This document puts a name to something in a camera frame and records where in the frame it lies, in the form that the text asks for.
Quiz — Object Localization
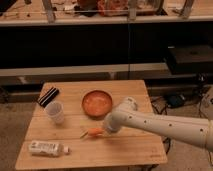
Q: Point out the orange pepper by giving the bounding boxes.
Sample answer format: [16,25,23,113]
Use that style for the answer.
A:
[81,128,104,138]

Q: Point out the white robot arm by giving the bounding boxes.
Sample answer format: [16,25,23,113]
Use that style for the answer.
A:
[103,97,213,152]

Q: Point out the orange ceramic bowl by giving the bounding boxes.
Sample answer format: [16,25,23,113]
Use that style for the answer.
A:
[82,90,113,117]

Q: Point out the wooden table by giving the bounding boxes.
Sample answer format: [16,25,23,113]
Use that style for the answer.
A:
[15,80,167,170]

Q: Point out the clear plastic cup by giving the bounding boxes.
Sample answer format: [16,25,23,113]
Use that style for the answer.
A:
[44,101,64,124]

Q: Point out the black power adapter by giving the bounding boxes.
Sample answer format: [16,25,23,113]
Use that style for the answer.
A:
[165,94,185,108]

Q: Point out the black striped box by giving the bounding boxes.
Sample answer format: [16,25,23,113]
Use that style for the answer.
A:
[37,87,59,107]

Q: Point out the clear plastic bottle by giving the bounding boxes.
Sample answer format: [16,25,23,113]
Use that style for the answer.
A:
[28,140,70,157]

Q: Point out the black box on shelf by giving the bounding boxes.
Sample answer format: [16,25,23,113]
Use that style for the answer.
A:
[165,45,213,74]

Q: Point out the long wooden shelf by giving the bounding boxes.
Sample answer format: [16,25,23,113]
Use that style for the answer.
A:
[0,0,213,27]

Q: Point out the black floor cables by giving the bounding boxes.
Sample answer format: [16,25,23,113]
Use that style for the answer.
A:
[150,95,173,154]

